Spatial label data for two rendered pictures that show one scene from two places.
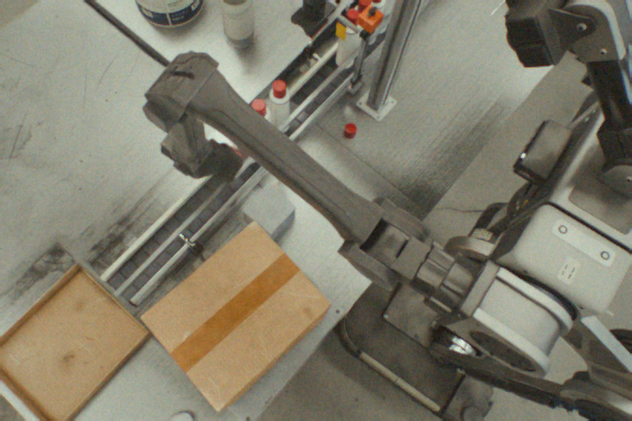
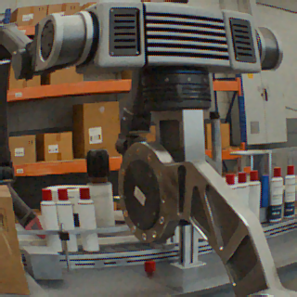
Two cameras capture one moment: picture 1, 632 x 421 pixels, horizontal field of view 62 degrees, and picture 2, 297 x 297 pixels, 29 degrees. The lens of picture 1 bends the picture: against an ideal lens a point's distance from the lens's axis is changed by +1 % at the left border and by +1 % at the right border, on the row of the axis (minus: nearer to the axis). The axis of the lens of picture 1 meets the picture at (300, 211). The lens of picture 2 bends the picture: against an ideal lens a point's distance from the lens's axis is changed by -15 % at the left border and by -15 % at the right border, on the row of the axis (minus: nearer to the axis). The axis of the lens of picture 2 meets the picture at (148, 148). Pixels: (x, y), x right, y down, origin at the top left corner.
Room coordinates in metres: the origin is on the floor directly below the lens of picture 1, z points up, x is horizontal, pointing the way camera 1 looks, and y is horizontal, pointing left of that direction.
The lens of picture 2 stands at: (-0.81, -1.04, 1.29)
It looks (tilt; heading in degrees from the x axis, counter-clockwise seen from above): 3 degrees down; 31
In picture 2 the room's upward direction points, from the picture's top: 3 degrees counter-clockwise
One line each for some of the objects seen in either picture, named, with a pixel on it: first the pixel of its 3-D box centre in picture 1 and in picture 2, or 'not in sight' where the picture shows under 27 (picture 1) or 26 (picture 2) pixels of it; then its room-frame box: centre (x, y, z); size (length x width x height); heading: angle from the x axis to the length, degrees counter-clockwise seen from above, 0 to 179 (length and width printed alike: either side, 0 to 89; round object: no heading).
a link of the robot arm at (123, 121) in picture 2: not in sight; (129, 135); (0.88, 0.05, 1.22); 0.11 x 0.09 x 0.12; 60
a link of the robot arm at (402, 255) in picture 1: (394, 255); (34, 60); (0.19, -0.14, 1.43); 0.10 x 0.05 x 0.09; 60
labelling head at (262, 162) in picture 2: not in sight; (251, 187); (1.24, -0.22, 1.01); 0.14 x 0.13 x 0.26; 144
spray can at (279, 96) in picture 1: (279, 106); (87, 220); (0.67, 0.08, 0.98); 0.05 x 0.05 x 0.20
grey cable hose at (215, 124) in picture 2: not in sight; (216, 147); (0.92, -0.23, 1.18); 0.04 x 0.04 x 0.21
